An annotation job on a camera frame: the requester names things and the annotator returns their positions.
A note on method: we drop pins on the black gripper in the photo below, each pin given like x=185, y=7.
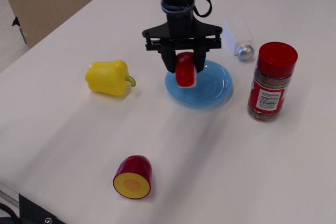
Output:
x=183, y=32

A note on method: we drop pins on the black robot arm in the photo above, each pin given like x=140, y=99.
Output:
x=179, y=7

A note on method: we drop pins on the blue plate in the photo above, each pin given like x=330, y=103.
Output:
x=213, y=85

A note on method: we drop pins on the white salt shaker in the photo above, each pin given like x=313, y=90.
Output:
x=238, y=38

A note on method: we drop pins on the yellow toy bell pepper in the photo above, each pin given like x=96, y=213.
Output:
x=110, y=77

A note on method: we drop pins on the red-lidded spice jar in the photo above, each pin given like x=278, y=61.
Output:
x=274, y=69

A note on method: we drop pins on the halved purple toy fruit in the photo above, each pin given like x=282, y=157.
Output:
x=133, y=177

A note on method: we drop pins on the black corner bracket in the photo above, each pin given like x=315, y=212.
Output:
x=34, y=213

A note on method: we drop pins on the aluminium table frame rail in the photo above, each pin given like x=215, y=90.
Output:
x=10, y=198

